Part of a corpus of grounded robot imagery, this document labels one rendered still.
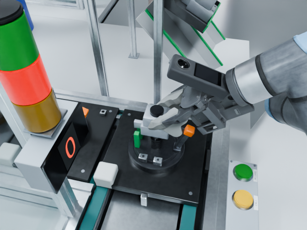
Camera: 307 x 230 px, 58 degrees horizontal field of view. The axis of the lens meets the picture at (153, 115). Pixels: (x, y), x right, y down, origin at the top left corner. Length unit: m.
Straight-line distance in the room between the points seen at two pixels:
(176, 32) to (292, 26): 2.70
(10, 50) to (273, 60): 0.36
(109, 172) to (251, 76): 0.37
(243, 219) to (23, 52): 0.53
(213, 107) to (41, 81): 0.32
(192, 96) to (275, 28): 2.87
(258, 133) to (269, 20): 2.64
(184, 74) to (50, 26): 1.07
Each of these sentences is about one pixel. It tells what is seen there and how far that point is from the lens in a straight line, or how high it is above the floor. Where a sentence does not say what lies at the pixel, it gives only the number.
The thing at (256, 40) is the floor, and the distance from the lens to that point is 3.08.
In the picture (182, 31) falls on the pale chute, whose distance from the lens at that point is 0.87.
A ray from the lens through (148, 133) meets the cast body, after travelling 0.62.
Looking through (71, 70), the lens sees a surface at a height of 0.86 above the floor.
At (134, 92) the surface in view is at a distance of 1.01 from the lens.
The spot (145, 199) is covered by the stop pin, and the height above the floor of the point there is 0.96.
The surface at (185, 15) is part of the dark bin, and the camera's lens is 0.69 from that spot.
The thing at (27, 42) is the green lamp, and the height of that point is 1.38.
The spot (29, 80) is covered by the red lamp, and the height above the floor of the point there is 1.34.
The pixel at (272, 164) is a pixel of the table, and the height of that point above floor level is 0.86.
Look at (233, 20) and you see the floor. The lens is 3.37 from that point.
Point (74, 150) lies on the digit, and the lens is 0.45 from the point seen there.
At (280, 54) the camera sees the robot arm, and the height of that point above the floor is 1.29.
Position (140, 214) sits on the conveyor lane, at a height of 0.92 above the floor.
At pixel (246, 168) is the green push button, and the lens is 0.70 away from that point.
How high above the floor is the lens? 1.54
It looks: 47 degrees down
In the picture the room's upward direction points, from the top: straight up
